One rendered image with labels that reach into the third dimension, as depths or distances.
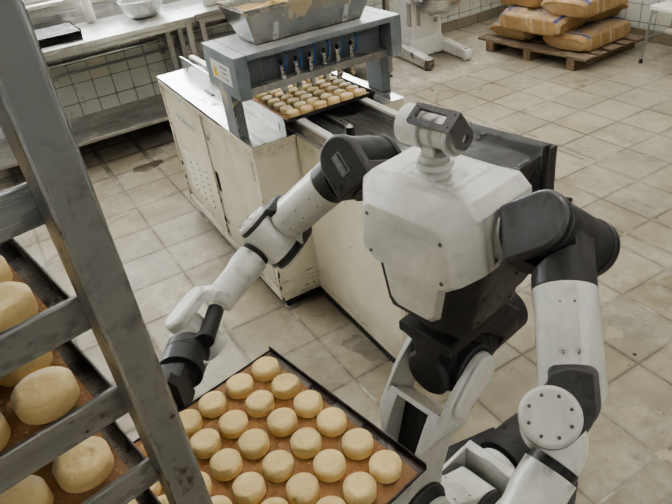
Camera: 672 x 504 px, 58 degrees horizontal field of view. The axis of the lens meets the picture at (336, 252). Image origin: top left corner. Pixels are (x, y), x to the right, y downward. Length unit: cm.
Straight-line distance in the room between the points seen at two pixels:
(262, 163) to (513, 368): 126
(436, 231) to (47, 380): 61
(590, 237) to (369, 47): 183
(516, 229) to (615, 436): 150
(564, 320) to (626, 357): 176
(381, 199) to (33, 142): 73
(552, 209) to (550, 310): 14
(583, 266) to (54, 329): 68
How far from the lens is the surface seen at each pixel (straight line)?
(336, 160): 116
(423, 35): 606
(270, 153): 242
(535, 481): 85
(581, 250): 91
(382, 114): 242
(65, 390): 55
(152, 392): 50
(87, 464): 61
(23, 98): 39
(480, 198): 97
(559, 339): 87
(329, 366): 253
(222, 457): 104
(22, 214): 43
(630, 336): 273
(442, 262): 98
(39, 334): 47
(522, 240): 92
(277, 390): 111
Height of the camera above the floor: 176
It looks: 34 degrees down
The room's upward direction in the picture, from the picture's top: 8 degrees counter-clockwise
